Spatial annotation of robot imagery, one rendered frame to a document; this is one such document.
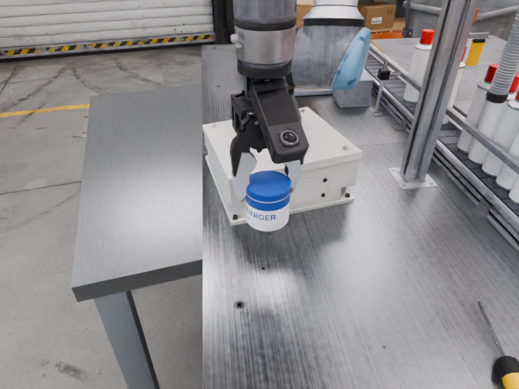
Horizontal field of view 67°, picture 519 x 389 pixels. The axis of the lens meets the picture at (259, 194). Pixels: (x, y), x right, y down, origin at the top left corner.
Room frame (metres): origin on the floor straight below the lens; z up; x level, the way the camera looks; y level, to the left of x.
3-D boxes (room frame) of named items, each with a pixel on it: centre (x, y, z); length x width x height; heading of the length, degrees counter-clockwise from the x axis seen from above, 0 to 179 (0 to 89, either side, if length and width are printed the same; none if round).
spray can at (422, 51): (1.14, -0.47, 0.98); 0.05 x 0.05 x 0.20
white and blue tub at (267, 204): (0.49, -0.01, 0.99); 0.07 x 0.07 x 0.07
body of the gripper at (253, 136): (0.51, 0.00, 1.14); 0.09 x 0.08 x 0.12; 17
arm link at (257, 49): (0.51, 0.00, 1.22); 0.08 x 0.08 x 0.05
